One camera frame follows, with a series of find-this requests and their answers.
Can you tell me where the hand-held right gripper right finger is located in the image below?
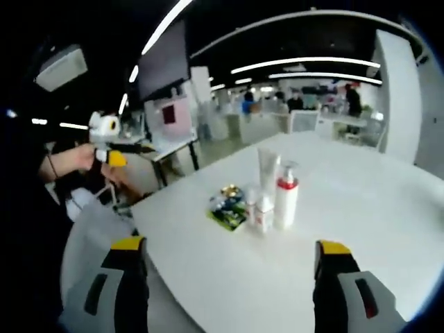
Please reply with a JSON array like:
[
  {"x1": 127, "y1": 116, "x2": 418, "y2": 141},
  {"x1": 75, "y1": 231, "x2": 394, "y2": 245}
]
[{"x1": 313, "y1": 239, "x2": 407, "y2": 333}]

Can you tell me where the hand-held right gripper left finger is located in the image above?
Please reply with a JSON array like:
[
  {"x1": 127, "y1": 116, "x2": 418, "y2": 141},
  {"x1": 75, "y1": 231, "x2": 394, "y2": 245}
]
[{"x1": 57, "y1": 235, "x2": 150, "y2": 333}]

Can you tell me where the red-collared white pump bottle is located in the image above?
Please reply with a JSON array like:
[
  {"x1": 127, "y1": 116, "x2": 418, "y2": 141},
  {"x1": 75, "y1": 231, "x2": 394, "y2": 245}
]
[{"x1": 273, "y1": 161, "x2": 300, "y2": 230}]

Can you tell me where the small red-label skincare bottle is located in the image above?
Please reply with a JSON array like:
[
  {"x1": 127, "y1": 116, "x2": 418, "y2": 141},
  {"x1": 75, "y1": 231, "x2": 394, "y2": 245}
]
[{"x1": 255, "y1": 196, "x2": 275, "y2": 234}]

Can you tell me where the green skincare sachet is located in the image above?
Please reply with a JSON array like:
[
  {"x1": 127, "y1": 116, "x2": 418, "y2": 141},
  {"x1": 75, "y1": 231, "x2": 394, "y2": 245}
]
[{"x1": 206, "y1": 203, "x2": 249, "y2": 232}]

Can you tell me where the small clear-capped skincare bottle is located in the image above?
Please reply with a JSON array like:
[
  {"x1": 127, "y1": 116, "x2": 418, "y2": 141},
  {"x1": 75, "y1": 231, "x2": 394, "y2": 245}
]
[{"x1": 245, "y1": 189, "x2": 259, "y2": 226}]

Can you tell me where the white skincare tube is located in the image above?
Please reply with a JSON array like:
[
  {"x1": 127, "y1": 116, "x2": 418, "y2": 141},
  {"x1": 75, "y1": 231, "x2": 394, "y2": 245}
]
[{"x1": 256, "y1": 147, "x2": 282, "y2": 202}]

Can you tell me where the person's left hand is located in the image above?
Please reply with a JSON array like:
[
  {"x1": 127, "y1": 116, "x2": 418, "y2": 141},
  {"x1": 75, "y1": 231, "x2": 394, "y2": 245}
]
[{"x1": 57, "y1": 144, "x2": 99, "y2": 173}]

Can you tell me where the white desk with black legs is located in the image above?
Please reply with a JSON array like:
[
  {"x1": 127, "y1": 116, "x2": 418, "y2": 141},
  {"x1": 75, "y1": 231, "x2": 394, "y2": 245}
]
[{"x1": 131, "y1": 131, "x2": 200, "y2": 188}]

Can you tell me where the pink board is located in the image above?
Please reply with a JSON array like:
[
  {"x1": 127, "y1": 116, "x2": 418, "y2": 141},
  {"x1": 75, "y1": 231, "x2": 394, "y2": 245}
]
[{"x1": 161, "y1": 100, "x2": 194, "y2": 138}]

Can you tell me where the black wrist band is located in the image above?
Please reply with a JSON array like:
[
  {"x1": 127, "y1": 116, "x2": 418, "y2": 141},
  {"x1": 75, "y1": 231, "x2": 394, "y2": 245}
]
[{"x1": 46, "y1": 154, "x2": 60, "y2": 181}]

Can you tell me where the grey mesh office chair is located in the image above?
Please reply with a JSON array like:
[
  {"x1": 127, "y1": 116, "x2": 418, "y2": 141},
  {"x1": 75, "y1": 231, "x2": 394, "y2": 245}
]
[{"x1": 60, "y1": 203, "x2": 139, "y2": 299}]

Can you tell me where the ceiling air conditioner unit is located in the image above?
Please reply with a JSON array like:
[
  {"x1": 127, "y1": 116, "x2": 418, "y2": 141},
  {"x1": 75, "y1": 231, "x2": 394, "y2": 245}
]
[{"x1": 33, "y1": 44, "x2": 88, "y2": 93}]

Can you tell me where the large display screen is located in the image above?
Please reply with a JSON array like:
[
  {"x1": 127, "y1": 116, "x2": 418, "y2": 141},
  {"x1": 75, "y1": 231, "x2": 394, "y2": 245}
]
[{"x1": 137, "y1": 19, "x2": 191, "y2": 101}]

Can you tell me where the person's black top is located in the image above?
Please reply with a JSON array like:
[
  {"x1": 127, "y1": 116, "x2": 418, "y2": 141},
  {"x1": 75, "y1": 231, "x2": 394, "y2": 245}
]
[{"x1": 0, "y1": 114, "x2": 77, "y2": 327}]

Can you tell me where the curved ceiling light strip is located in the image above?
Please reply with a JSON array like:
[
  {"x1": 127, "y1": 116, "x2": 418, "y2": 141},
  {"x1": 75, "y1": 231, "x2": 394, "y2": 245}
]
[{"x1": 128, "y1": 0, "x2": 195, "y2": 84}]

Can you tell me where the white framed mesh chair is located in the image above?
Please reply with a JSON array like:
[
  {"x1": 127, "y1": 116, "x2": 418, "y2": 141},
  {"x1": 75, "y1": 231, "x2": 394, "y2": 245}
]
[{"x1": 289, "y1": 110, "x2": 319, "y2": 135}]

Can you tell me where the straight ceiling light strip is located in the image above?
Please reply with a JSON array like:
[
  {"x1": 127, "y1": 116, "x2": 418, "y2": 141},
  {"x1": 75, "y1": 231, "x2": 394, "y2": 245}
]
[
  {"x1": 268, "y1": 71, "x2": 382, "y2": 85},
  {"x1": 230, "y1": 57, "x2": 382, "y2": 76}
]

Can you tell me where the curved white ceiling rail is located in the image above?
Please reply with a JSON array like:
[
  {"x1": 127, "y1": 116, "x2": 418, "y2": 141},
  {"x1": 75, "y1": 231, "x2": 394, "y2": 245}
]
[{"x1": 189, "y1": 9, "x2": 429, "y2": 60}]

